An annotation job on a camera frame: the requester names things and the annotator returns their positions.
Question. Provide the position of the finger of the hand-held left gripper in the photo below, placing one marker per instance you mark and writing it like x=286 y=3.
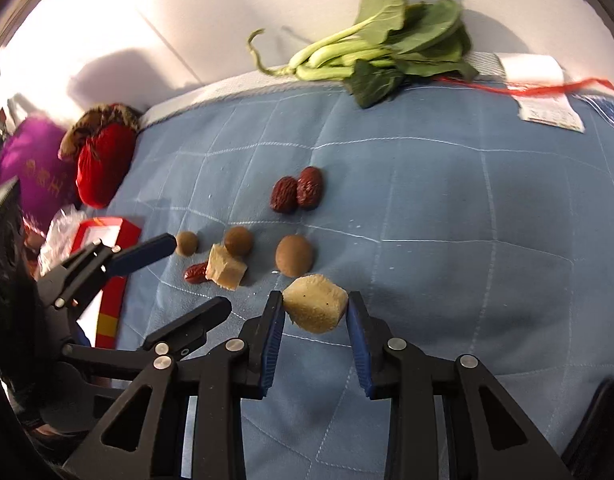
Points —
x=197 y=321
x=142 y=256

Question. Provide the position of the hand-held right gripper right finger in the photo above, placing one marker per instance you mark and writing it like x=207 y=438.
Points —
x=359 y=347

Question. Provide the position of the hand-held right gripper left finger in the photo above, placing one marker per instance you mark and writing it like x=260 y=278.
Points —
x=268 y=345

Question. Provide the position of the small brown longan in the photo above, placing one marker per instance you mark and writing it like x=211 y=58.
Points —
x=187 y=243

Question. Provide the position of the dried red date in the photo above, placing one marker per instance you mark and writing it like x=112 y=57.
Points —
x=284 y=195
x=194 y=273
x=310 y=188

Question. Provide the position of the red shallow box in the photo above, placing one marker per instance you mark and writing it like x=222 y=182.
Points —
x=112 y=305

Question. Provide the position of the large pale yellow fruit chunk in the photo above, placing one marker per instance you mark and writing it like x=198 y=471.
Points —
x=314 y=307

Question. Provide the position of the small pale yellow fruit chunk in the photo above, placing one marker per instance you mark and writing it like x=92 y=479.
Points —
x=227 y=267

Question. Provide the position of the clear plastic bag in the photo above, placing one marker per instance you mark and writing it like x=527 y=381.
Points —
x=57 y=232

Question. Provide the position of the medium brown longan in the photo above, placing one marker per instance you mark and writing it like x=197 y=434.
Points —
x=238 y=240

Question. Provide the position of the large brown longan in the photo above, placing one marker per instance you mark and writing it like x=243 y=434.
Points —
x=294 y=256

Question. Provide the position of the red velvet pouch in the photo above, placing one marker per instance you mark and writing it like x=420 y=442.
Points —
x=104 y=165

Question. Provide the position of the blue quilted blanket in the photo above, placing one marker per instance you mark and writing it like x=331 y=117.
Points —
x=462 y=260

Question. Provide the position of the purple tote bag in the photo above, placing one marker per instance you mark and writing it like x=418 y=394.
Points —
x=34 y=160

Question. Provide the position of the brown floral cloth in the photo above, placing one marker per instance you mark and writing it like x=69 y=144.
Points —
x=94 y=120

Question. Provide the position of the white label tag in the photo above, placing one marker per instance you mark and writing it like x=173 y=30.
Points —
x=549 y=110

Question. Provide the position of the red mesh net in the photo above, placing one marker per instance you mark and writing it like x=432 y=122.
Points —
x=537 y=89

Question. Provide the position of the bok choy bunch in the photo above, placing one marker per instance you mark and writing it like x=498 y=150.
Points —
x=387 y=35

